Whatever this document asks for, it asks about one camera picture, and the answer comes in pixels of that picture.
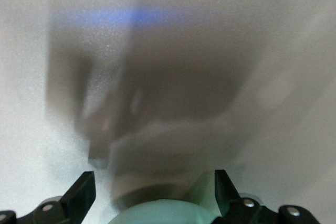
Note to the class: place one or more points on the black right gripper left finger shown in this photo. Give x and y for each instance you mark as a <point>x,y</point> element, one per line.
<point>78,195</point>

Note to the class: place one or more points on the light green bowl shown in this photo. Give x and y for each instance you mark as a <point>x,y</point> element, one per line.
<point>162,214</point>

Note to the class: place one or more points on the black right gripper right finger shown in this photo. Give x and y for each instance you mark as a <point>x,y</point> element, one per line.
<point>227,197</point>

